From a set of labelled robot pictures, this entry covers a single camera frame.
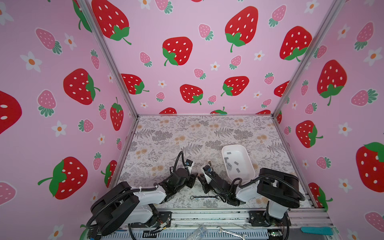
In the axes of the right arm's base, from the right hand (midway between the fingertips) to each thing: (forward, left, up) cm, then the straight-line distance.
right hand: (197, 178), depth 84 cm
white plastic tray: (+21, -26, -3) cm, 33 cm away
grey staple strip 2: (+9, -24, -3) cm, 26 cm away
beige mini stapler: (+10, -6, 0) cm, 12 cm away
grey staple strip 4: (+21, -18, -3) cm, 28 cm away
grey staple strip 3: (+14, -23, -3) cm, 27 cm away
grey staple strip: (+13, -19, -4) cm, 23 cm away
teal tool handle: (-17, -64, -4) cm, 66 cm away
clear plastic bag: (-26, -4, -2) cm, 26 cm away
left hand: (+3, +2, 0) cm, 4 cm away
